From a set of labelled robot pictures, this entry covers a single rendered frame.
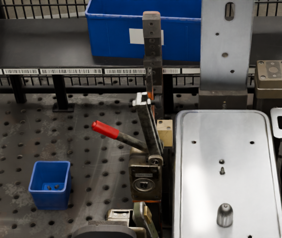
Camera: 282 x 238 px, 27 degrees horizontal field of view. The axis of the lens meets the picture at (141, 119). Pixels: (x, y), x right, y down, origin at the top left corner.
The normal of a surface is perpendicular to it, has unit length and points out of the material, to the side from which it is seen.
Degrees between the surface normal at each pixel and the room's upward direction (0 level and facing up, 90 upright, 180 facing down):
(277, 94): 89
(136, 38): 90
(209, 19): 90
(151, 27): 90
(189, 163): 0
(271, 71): 0
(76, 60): 0
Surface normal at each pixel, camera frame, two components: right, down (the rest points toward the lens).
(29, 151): -0.05, -0.72
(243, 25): -0.06, 0.69
